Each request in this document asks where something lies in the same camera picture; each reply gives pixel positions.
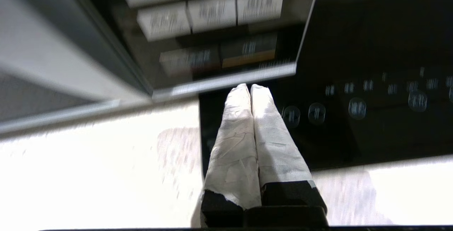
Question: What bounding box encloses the black glass microwave door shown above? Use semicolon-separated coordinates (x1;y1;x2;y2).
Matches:
0;0;154;136

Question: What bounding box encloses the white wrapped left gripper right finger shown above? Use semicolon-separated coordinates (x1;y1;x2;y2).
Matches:
251;84;328;226

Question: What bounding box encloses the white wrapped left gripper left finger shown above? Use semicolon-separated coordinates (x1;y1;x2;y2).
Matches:
200;83;263;227

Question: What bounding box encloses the silver Panasonic microwave oven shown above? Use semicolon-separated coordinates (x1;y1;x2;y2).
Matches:
0;0;323;136

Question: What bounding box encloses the black induction cooktop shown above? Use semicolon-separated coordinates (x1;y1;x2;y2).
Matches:
198;0;453;180

